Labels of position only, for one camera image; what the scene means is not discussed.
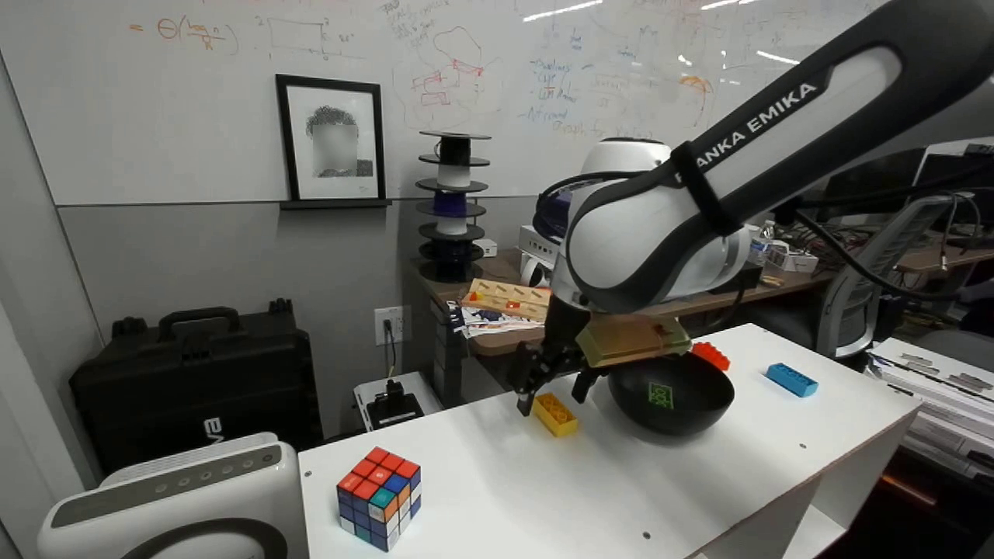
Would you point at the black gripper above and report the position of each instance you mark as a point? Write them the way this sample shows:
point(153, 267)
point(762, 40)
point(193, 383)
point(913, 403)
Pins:
point(559, 356)

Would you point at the yellow lego brick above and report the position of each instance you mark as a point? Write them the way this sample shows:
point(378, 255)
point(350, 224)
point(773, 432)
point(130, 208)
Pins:
point(553, 414)

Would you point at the green lego brick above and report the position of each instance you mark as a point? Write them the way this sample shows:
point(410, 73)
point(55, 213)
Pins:
point(662, 395)

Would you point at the orange lego brick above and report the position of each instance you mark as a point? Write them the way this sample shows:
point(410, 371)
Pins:
point(713, 356)

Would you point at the blue lego brick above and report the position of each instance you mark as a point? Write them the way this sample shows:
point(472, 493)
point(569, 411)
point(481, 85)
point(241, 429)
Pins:
point(786, 376)

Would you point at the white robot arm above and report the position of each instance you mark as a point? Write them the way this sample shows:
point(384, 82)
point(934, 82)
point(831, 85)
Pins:
point(637, 232)

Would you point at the black bowl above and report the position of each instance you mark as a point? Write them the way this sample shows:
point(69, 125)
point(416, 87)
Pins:
point(700, 394)

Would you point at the colourful board game box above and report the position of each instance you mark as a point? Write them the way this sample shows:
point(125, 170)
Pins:
point(491, 307)

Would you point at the white box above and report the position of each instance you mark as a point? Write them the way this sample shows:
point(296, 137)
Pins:
point(535, 255)

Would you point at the blue box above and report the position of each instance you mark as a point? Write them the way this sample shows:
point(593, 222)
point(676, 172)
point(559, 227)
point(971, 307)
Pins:
point(552, 218)

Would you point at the stack of filament spools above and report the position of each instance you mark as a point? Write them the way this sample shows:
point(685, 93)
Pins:
point(451, 232)

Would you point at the rubiks cube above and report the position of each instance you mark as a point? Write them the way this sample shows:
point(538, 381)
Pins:
point(381, 497)

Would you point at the framed picture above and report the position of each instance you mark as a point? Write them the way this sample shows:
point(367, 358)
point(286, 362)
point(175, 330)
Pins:
point(330, 140)

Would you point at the white air purifier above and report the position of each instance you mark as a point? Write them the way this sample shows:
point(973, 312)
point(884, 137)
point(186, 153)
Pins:
point(225, 502)

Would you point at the black hard case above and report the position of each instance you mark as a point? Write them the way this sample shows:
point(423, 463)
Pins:
point(196, 376)

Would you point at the office chair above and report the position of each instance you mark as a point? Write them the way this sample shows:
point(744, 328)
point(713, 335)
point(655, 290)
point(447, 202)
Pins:
point(865, 300)

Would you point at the wall power outlet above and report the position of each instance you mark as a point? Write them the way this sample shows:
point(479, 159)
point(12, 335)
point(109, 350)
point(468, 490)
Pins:
point(385, 323)

